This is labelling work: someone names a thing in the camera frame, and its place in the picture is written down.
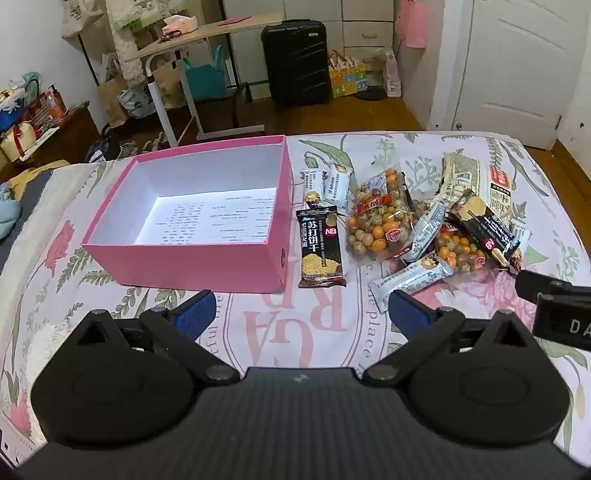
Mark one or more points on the teal tote bag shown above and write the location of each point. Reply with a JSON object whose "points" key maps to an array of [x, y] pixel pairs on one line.
{"points": [[205, 78]]}

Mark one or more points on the yellow pillow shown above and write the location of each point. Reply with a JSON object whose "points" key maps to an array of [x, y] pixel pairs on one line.
{"points": [[37, 175]]}

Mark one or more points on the blue goose plush toy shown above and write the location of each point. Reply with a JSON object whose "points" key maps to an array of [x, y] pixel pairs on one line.
{"points": [[7, 210]]}

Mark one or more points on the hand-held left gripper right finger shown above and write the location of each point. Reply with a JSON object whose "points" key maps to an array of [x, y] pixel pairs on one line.
{"points": [[410, 310]]}

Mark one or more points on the wooden nightstand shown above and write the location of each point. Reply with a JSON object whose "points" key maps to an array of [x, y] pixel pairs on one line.
{"points": [[69, 138]]}

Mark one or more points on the white printed plastic bag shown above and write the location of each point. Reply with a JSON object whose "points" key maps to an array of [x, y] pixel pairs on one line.
{"points": [[136, 102]]}

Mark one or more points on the white snack bar packet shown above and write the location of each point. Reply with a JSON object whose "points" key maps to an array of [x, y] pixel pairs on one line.
{"points": [[427, 228], [408, 279]]}

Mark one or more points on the white bag with red ribbon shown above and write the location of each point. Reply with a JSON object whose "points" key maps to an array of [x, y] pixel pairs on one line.
{"points": [[18, 141]]}

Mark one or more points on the white door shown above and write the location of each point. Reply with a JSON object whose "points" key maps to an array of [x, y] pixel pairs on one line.
{"points": [[503, 69]]}

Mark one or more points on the clear coated peanut bag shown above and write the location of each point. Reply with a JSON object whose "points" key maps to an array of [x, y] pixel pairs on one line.
{"points": [[376, 221], [457, 256]]}

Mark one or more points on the canvas tote bag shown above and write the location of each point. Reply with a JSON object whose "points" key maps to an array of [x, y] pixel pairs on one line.
{"points": [[81, 16]]}

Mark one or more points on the colourful gift bag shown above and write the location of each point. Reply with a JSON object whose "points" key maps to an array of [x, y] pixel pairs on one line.
{"points": [[347, 76]]}

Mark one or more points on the red printed bag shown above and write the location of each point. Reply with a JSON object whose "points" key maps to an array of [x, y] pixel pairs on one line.
{"points": [[46, 108]]}

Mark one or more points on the beige red label snack packet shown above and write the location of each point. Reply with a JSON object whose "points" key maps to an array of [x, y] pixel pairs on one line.
{"points": [[501, 194]]}

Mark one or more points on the red flat item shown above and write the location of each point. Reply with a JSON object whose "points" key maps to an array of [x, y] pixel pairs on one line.
{"points": [[235, 19]]}

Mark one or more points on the brown paper bag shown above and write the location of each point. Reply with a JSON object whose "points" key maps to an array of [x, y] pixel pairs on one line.
{"points": [[168, 85], [111, 104]]}

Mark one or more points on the black cracker packet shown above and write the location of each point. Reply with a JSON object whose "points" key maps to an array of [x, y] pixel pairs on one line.
{"points": [[485, 230], [319, 251]]}

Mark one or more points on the orange pump bottle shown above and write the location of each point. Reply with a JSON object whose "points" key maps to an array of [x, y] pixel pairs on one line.
{"points": [[57, 99]]}

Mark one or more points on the small white snack packet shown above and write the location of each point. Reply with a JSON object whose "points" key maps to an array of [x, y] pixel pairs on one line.
{"points": [[338, 184], [311, 182]]}

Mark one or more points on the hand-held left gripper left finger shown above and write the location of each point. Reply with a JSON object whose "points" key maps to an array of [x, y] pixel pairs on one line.
{"points": [[196, 310]]}

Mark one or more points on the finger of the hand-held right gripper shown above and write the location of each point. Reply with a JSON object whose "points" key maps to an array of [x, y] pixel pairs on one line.
{"points": [[545, 287]]}

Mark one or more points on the white wardrobe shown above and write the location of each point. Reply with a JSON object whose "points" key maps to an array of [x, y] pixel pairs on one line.
{"points": [[360, 27]]}

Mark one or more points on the black suitcase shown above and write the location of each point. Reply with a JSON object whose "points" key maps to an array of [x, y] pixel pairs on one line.
{"points": [[295, 60]]}

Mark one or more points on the pair of shoes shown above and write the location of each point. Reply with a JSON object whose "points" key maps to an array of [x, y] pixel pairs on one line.
{"points": [[143, 146]]}

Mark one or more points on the black bag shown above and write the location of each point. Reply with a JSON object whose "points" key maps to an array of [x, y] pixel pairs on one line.
{"points": [[104, 145]]}

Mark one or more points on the wooden rolling side table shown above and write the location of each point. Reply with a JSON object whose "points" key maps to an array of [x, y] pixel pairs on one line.
{"points": [[203, 33]]}

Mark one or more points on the grey blanket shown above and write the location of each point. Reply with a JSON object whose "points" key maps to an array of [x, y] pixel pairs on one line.
{"points": [[21, 217]]}

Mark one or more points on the scissors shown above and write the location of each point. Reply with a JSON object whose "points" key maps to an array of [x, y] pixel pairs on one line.
{"points": [[170, 37]]}

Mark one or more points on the black round floor weight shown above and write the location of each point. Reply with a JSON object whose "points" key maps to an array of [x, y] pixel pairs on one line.
{"points": [[371, 94]]}

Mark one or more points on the pink cardboard box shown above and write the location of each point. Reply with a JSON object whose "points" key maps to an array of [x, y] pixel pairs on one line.
{"points": [[194, 263]]}

